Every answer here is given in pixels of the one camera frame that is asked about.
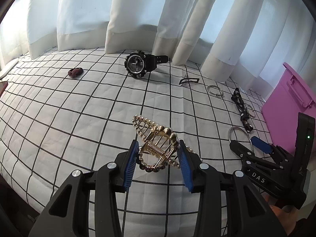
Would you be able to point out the gold pearl hair claw clip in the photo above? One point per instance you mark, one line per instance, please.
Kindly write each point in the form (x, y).
(158, 148)

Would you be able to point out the black snap hair clip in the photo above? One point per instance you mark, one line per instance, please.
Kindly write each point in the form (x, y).
(188, 81)

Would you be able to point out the dark red object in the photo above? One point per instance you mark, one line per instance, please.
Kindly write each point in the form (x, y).
(2, 87)

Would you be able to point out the pink plastic storage box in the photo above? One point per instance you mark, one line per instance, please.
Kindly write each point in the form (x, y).
(284, 118)

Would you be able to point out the dark red hair scrunchie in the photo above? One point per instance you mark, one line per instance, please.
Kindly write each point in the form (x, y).
(75, 72)

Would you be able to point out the person's right hand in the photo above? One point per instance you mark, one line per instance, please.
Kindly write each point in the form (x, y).
(284, 217)

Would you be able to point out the white flat object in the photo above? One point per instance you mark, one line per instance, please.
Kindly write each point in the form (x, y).
(7, 69)

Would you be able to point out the black sport wrist watch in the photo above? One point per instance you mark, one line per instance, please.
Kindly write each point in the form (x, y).
(135, 63)

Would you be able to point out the white curtain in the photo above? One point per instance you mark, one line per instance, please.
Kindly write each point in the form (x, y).
(148, 12)

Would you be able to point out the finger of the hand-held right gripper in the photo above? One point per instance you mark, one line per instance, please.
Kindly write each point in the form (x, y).
(261, 144)
(240, 150)

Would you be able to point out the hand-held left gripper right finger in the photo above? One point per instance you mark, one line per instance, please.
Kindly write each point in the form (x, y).
(184, 164)

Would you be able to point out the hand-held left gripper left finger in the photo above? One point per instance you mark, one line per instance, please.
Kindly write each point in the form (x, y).
(130, 164)

